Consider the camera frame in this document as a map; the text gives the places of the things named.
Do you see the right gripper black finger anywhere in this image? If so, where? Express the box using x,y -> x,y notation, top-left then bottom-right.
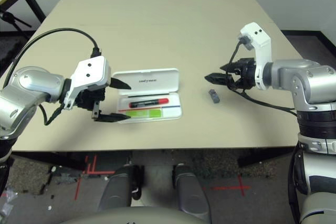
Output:
219,62 -> 238,72
204,72 -> 233,86

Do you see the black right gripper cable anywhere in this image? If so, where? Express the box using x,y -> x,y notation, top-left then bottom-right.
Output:
236,89 -> 299,116

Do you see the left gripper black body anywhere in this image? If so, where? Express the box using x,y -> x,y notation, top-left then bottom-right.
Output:
75,87 -> 106,121

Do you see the black camera cable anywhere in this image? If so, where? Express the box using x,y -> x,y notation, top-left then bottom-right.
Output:
2,27 -> 102,88
228,40 -> 244,74

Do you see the black right camera cable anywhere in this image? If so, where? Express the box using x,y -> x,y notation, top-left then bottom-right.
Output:
228,40 -> 244,74

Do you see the grey right robot leg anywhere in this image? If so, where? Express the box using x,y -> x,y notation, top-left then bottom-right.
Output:
172,163 -> 212,222

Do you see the grey robot torso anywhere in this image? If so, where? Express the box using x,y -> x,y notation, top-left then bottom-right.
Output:
60,207 -> 211,224

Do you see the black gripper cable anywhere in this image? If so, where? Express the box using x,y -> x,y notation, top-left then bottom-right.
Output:
236,89 -> 299,116
38,103 -> 65,126

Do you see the grey left robot leg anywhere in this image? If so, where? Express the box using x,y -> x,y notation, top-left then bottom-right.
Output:
97,165 -> 144,211

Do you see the clear plastic bag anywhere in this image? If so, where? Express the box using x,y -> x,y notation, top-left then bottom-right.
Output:
0,187 -> 18,218

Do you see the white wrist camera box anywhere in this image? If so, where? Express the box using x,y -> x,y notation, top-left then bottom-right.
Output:
62,55 -> 110,111
237,22 -> 272,90

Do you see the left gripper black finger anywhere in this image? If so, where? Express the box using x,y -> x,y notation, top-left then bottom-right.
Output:
94,112 -> 131,124
109,77 -> 132,90

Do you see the red and black marker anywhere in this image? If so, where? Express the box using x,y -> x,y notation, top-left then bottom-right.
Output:
128,98 -> 170,109

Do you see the green eraser pad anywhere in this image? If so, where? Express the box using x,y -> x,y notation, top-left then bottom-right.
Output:
125,109 -> 162,119

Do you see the white plastic pencil case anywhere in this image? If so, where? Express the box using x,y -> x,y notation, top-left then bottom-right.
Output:
111,68 -> 183,124

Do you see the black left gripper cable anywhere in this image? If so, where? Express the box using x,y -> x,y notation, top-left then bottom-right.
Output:
38,103 -> 65,126

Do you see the grey robot leg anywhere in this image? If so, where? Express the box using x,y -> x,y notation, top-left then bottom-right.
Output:
97,165 -> 144,211
172,163 -> 212,222

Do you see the grey brown carpet piece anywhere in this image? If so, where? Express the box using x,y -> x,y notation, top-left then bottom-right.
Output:
5,155 -> 57,196

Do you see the black tripod stand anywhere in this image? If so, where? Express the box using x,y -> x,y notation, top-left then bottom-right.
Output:
0,10 -> 32,40

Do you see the black left camera cable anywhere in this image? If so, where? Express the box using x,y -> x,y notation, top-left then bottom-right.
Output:
2,27 -> 102,88

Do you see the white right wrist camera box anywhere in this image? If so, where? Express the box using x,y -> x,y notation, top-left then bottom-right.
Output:
237,22 -> 272,90

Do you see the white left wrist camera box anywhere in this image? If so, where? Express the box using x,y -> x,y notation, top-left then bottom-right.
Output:
62,55 -> 110,111

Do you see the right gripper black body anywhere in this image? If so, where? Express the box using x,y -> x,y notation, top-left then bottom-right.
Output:
227,58 -> 257,91

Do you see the dark speckled floor mat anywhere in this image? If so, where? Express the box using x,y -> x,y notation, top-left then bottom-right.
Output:
193,150 -> 276,179

